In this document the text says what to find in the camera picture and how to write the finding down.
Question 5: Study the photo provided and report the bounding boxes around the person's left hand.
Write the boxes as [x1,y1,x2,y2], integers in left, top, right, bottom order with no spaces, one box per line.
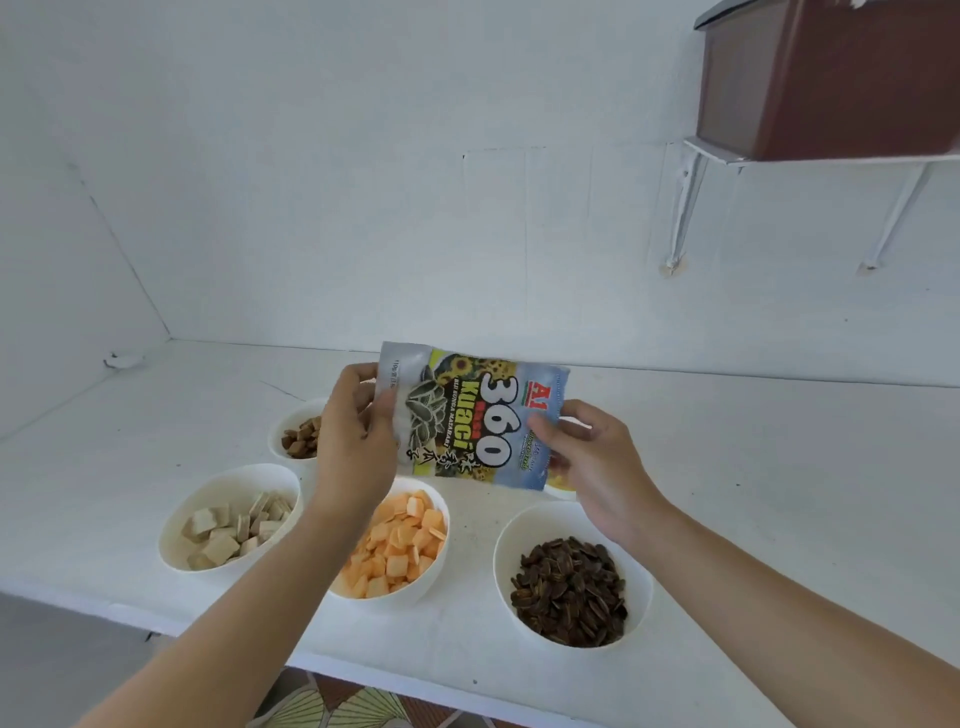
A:
[311,362,403,519]

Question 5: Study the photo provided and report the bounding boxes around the person's right hand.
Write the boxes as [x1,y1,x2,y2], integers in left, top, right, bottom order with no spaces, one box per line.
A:
[527,398,673,549]

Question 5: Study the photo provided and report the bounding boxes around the white round bowl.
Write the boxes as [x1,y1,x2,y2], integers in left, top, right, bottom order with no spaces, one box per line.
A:
[157,463,303,579]
[492,500,654,650]
[267,397,331,463]
[326,476,453,607]
[541,416,594,502]

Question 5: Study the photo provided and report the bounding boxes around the pile of brown pillow snacks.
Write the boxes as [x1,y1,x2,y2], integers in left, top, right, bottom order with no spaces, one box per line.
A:
[281,414,324,460]

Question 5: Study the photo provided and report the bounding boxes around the pile of orange wafer cubes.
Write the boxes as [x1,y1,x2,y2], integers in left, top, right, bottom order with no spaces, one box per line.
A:
[332,489,449,600]

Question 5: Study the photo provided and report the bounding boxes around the pile of black sunflower seeds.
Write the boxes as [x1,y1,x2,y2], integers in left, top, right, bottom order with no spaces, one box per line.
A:
[509,536,629,648]

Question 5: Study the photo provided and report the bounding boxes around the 360 Kuaci seed bag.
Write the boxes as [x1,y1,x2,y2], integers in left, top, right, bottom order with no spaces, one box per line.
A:
[374,341,571,493]

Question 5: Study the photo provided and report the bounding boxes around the pile of beige wafer cubes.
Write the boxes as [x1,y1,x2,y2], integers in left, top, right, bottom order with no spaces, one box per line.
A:
[182,491,295,571]

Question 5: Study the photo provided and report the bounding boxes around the person's left forearm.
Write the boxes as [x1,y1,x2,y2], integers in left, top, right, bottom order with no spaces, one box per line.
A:
[74,494,369,728]

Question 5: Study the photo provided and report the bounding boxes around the person's right forearm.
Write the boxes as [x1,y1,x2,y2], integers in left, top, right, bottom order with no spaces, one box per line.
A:
[622,502,960,728]

